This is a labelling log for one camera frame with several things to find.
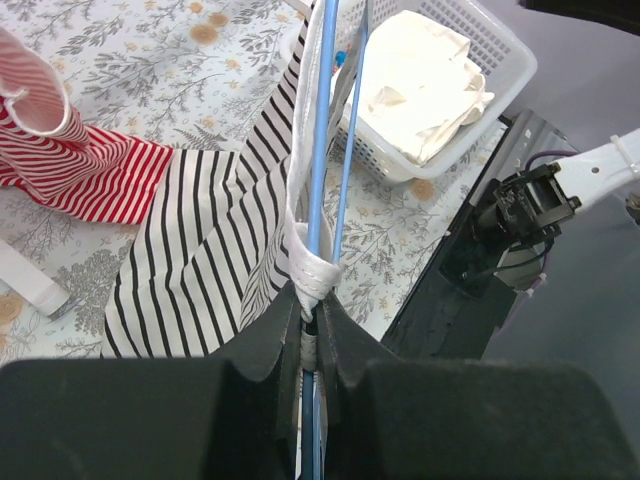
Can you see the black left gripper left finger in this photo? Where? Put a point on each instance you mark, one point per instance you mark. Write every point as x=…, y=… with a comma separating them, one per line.
x=229, y=415

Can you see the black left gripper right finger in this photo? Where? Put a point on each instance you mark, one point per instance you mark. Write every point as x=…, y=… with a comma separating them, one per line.
x=391, y=418

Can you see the blue wire hanger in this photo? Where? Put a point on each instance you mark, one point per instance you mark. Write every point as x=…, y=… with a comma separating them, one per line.
x=320, y=175

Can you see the black white striped tank top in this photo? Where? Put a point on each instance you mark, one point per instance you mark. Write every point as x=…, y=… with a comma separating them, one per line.
x=227, y=230

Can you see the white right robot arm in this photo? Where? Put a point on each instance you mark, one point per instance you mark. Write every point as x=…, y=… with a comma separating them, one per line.
x=530, y=205

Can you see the red white striped tank top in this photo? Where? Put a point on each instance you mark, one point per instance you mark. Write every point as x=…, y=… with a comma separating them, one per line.
x=92, y=174

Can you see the white metal clothes rack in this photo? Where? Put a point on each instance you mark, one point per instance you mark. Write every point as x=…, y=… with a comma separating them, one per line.
x=43, y=293

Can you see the white folded cloth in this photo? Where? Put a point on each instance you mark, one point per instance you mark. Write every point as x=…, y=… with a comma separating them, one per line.
x=419, y=85

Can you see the floral patterned table mat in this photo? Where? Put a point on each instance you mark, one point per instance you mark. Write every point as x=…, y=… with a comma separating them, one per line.
x=194, y=74

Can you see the white rectangular laundry basket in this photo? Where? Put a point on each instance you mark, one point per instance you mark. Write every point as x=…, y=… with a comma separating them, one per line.
x=505, y=61

